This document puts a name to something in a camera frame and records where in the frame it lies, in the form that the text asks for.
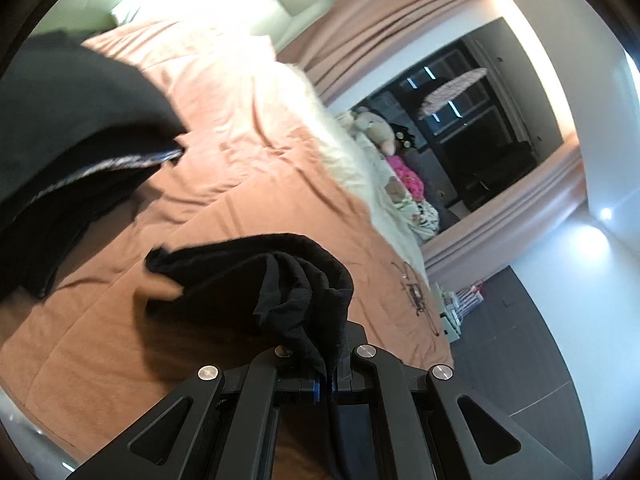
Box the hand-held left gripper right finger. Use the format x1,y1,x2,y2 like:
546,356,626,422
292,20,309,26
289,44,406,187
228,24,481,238
331,322,581,480

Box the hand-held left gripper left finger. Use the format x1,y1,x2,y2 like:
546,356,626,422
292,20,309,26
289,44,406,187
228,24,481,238
65,345,327,480

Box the black pants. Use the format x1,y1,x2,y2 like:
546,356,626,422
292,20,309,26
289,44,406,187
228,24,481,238
144,232,356,480

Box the eyeglasses on bed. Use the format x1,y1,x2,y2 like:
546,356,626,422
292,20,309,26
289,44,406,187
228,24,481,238
392,260,443,336

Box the white storage box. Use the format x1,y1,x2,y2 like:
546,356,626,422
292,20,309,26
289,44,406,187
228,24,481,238
435,282,465,343

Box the pink white rack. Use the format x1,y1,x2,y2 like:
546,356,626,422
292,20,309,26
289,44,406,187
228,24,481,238
452,280,486,317

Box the orange blanket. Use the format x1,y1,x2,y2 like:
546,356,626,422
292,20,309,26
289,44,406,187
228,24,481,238
0,20,456,463

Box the pink fluffy cloth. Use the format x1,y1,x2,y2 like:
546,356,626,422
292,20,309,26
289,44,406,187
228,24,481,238
385,155,426,198

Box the white duvet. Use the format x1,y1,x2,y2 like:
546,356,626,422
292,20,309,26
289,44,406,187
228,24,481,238
270,60,431,281

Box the pink curtain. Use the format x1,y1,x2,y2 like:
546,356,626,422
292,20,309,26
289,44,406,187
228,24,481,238
277,0,506,106
422,147,586,273

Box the black plush toy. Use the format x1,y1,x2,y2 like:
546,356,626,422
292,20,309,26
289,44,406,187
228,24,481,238
392,122,419,153

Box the beige plush toy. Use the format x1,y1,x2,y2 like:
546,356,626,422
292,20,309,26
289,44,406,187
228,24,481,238
350,110,398,156

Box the dark window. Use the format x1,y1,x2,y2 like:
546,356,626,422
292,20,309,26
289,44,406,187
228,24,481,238
350,17,566,221

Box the hanging floral garment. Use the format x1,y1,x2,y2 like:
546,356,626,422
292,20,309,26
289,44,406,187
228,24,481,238
419,67,488,121

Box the pile of dark clothes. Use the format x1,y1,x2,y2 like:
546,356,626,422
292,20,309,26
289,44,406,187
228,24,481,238
0,32,187,301

